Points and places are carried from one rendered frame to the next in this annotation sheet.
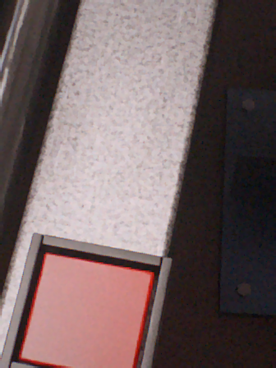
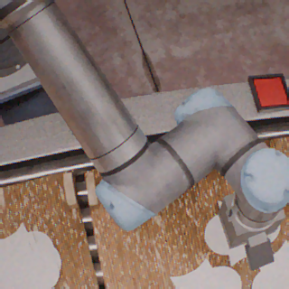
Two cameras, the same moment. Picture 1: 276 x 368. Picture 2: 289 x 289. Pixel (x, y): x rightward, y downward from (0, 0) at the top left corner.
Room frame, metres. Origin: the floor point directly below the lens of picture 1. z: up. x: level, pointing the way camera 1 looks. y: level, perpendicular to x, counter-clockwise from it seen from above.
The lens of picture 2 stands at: (0.54, 0.44, 2.07)
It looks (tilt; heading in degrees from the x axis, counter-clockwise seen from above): 74 degrees down; 248
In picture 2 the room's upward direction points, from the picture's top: 1 degrees clockwise
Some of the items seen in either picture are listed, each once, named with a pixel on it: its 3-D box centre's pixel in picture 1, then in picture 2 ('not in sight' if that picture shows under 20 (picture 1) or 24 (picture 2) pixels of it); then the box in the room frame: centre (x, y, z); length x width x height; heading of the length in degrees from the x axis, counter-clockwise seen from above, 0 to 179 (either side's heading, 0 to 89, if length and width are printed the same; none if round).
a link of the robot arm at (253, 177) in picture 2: not in sight; (264, 184); (0.32, 0.25, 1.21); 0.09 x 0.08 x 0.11; 107
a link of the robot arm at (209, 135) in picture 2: not in sight; (209, 136); (0.37, 0.16, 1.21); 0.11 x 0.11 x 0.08; 17
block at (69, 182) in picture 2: not in sight; (70, 191); (0.57, 0.09, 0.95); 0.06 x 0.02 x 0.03; 82
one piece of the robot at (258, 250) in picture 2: not in sight; (254, 228); (0.32, 0.28, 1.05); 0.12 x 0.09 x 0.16; 87
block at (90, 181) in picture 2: not in sight; (91, 191); (0.53, 0.10, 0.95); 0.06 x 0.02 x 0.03; 80
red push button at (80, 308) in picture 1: (88, 318); (270, 92); (0.16, 0.02, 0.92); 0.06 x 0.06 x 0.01; 79
